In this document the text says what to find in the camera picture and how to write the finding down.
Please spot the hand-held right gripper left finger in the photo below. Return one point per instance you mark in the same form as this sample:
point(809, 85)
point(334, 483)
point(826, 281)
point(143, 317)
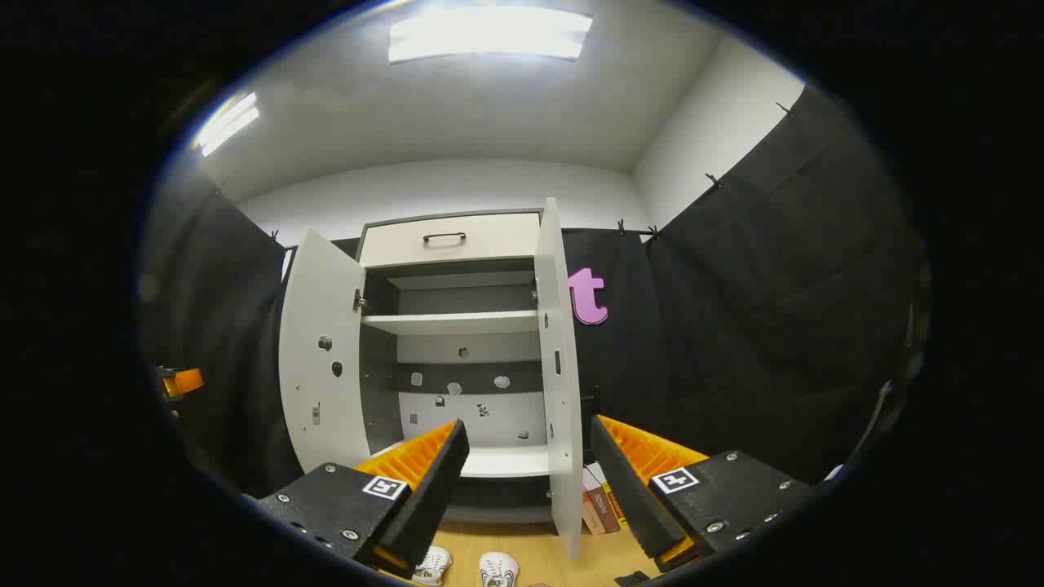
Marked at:
point(436, 497)

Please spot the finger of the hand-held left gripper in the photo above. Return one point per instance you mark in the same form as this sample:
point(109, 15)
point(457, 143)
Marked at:
point(189, 380)

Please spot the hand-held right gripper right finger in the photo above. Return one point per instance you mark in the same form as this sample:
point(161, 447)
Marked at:
point(624, 497)

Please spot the white striped shoe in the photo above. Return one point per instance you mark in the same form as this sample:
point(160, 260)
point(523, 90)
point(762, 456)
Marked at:
point(432, 565)
point(499, 571)

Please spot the white cabinet door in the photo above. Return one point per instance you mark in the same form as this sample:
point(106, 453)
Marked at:
point(559, 424)
point(318, 391)

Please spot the white shoe cabinet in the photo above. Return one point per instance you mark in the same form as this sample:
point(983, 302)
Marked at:
point(457, 322)

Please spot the white cabinet drawer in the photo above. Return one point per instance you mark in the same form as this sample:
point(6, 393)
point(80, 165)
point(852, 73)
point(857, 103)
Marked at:
point(489, 244)

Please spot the yellow book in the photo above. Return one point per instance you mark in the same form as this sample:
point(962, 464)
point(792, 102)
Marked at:
point(616, 499)

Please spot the brown book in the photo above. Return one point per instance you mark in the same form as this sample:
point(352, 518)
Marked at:
point(602, 499)

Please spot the white and red book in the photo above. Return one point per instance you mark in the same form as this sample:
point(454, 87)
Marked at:
point(590, 515)

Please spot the narrow ceiling light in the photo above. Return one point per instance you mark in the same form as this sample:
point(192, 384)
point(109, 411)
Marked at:
point(228, 122)

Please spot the large ceiling light panel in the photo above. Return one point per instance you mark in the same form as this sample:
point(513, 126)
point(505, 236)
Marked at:
point(489, 33)

